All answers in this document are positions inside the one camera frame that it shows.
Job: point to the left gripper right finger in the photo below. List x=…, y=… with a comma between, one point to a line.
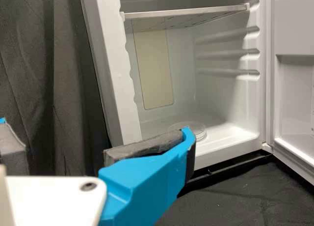
x=147, y=177

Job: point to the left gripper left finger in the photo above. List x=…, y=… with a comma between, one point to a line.
x=11, y=152

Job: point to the incubator door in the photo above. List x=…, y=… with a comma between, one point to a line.
x=294, y=88

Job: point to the white incubator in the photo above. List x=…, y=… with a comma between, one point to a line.
x=220, y=100

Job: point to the petri dish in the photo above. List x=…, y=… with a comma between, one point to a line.
x=199, y=131

